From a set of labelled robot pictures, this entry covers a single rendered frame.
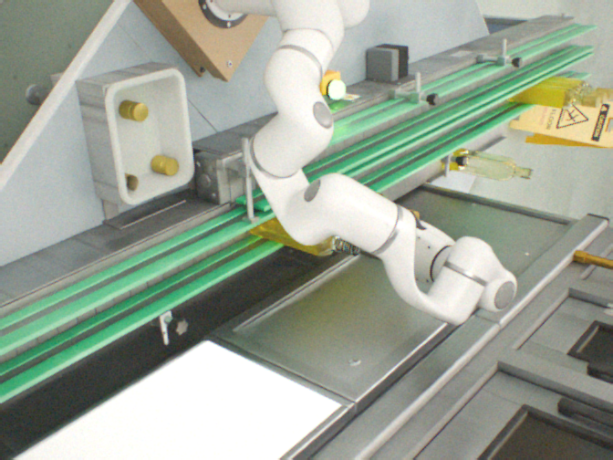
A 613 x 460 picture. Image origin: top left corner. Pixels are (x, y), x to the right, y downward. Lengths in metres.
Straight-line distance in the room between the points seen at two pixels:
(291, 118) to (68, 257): 0.51
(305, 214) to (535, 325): 0.60
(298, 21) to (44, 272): 0.59
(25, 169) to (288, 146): 0.50
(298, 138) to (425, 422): 0.50
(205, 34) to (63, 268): 0.50
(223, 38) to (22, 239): 0.53
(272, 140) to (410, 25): 1.14
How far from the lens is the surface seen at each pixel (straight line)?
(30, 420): 1.35
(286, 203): 1.12
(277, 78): 1.07
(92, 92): 1.34
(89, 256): 1.33
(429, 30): 2.26
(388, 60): 1.96
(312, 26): 1.15
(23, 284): 1.29
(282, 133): 1.06
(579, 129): 4.73
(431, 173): 2.14
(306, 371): 1.27
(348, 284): 1.54
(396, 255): 1.11
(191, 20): 1.41
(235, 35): 1.50
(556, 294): 1.60
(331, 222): 1.06
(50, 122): 1.36
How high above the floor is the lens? 1.89
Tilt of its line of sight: 36 degrees down
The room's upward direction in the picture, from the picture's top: 107 degrees clockwise
